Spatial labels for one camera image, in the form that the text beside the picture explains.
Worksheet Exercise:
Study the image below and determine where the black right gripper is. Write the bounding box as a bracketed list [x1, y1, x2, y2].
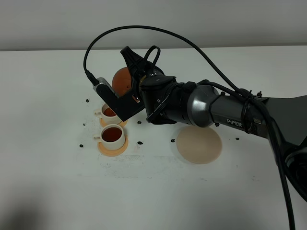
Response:
[120, 46, 192, 125]

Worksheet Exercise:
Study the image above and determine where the brown clay teapot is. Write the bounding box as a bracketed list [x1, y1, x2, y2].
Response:
[112, 67, 131, 97]

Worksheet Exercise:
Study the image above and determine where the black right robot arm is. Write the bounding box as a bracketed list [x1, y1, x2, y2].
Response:
[121, 47, 307, 198]

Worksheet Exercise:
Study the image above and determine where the beige round teapot coaster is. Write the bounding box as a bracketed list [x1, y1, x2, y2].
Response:
[176, 126, 223, 164]

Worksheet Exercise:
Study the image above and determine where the far white teacup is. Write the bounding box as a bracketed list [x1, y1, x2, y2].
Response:
[94, 103, 121, 125]

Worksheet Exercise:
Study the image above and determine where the white teacup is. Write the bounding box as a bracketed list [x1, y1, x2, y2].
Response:
[94, 103, 121, 125]
[93, 124, 125, 150]

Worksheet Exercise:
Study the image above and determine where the far orange saucer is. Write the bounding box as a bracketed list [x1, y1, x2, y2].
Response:
[99, 118, 128, 127]

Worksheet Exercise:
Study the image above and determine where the orange saucer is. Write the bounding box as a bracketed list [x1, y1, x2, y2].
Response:
[99, 118, 128, 127]
[97, 136, 129, 157]

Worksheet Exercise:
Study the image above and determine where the near white teacup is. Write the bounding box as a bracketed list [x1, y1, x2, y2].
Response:
[93, 124, 125, 150]

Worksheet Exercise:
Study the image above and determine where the near orange saucer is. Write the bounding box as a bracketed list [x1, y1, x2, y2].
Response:
[97, 136, 129, 157]

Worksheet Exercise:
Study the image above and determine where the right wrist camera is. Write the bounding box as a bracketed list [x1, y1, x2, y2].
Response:
[91, 78, 145, 121]

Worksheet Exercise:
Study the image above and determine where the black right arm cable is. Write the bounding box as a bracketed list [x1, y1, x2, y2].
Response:
[83, 25, 298, 230]

